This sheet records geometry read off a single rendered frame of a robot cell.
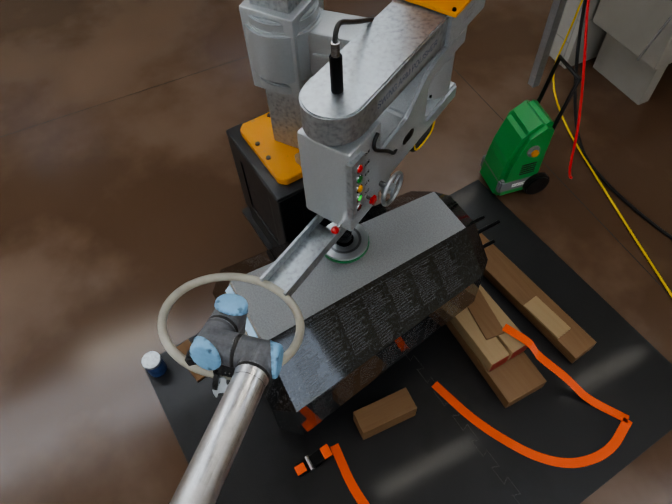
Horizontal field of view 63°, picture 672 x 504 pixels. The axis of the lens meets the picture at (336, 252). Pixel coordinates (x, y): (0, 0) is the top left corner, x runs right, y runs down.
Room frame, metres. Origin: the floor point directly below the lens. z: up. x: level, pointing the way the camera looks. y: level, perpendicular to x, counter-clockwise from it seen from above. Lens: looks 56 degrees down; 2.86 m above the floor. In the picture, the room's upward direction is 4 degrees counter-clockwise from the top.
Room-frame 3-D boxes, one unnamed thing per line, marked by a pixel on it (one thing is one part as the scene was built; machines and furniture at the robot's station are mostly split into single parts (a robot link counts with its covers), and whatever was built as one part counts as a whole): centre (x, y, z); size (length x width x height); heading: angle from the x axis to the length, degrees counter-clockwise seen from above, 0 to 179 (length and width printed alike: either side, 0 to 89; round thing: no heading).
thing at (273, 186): (2.16, 0.15, 0.37); 0.66 x 0.66 x 0.74; 29
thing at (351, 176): (1.26, -0.09, 1.38); 0.08 x 0.03 x 0.28; 142
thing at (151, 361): (1.22, 1.02, 0.08); 0.10 x 0.10 x 0.13
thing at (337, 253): (1.39, -0.04, 0.88); 0.21 x 0.21 x 0.01
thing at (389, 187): (1.41, -0.21, 1.20); 0.15 x 0.10 x 0.15; 142
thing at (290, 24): (2.16, 0.15, 1.36); 0.35 x 0.35 x 0.41
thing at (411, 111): (1.69, -0.29, 1.31); 0.74 x 0.23 x 0.49; 142
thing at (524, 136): (2.41, -1.20, 0.43); 0.35 x 0.35 x 0.87; 14
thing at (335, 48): (1.39, -0.04, 1.79); 0.04 x 0.04 x 0.17
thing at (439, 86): (1.91, -0.44, 1.35); 0.19 x 0.19 x 0.20
